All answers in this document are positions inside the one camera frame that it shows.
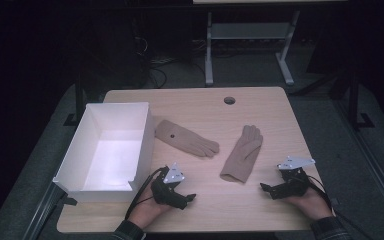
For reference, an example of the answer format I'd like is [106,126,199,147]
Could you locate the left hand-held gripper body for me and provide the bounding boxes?
[150,162,187,209]

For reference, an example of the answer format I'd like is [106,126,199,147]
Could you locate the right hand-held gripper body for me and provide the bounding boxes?
[275,155,316,200]

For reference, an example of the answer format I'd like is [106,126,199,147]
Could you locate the plain beige glove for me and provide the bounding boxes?
[219,124,264,184]

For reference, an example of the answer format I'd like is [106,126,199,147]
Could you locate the beige glove with dark button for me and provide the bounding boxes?
[154,119,221,159]

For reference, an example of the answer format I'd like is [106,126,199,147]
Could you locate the white box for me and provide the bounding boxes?
[52,101,157,204]

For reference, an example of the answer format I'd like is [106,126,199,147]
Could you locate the person's left hand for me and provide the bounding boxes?
[126,179,175,230]

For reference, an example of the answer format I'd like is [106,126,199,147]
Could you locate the person's right hand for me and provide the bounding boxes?
[283,186,334,221]

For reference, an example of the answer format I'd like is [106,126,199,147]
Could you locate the black metal stand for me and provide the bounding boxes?
[63,66,88,127]
[344,63,376,132]

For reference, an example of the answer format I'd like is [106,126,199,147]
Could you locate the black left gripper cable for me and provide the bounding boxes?
[124,165,168,221]

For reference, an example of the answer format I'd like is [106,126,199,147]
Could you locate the grey metal floor rail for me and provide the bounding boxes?
[333,99,384,231]
[21,181,68,240]

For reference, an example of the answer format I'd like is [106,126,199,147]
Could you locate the black floor cables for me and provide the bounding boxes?
[131,19,208,89]

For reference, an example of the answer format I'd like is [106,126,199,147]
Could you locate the grey metal table frame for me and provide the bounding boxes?
[204,9,302,88]

